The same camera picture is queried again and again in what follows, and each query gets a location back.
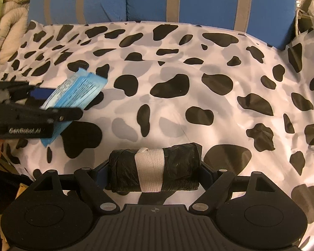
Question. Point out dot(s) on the black bag roll white band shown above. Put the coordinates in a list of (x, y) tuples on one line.
[(178, 167)]

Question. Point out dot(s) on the cow print blanket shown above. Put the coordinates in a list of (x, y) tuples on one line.
[(198, 104)]

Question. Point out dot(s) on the beige quilt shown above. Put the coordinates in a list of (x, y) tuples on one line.
[(10, 26)]

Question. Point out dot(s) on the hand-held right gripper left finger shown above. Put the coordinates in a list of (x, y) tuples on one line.
[(102, 175)]

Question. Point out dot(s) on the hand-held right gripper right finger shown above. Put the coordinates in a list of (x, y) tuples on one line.
[(205, 174)]

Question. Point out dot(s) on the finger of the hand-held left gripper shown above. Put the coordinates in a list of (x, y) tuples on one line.
[(41, 93), (55, 113)]

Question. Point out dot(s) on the blue plastic packet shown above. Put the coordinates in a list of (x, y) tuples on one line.
[(76, 91)]

